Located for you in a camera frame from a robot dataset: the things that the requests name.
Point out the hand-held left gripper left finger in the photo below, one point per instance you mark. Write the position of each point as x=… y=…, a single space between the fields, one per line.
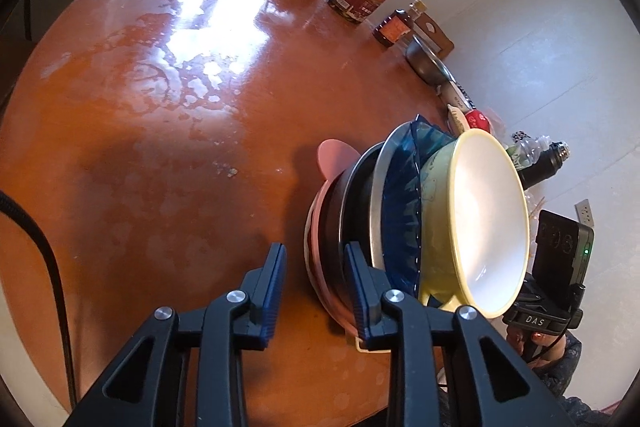
x=272 y=297

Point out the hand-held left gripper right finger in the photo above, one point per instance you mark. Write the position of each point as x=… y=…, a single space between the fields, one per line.
x=361 y=302

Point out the yellow bowl with white inside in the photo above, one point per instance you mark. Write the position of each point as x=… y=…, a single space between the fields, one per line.
x=490 y=217

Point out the round steel plate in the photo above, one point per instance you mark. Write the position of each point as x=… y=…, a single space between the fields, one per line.
x=376 y=207

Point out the large steel bowl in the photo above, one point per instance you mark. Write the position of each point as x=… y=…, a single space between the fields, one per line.
x=357 y=202

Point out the blue ribbed plastic dish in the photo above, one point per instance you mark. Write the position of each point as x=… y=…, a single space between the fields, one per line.
x=400 y=207

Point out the pink plate with ears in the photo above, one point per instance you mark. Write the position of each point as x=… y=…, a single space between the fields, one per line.
x=335 y=157

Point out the person's right forearm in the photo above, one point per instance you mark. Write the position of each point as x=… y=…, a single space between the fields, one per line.
x=575 y=372

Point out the person's right hand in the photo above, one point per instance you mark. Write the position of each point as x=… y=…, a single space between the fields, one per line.
x=542 y=347

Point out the black thermos flask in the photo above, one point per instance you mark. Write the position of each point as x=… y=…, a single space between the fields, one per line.
x=542 y=169

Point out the green label drink bottle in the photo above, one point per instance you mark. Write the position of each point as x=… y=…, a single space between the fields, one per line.
x=525 y=152

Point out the beaded ornament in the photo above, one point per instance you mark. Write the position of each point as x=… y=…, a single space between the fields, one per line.
x=520 y=136

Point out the red tissue packet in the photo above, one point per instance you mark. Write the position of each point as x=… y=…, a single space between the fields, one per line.
x=477 y=119

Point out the small steel bowl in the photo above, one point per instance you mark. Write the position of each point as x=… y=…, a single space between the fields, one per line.
x=427 y=62

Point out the brown sauce bottle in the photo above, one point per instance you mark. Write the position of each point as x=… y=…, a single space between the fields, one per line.
x=395 y=27

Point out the white wall outlet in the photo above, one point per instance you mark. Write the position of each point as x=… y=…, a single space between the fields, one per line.
x=584 y=212

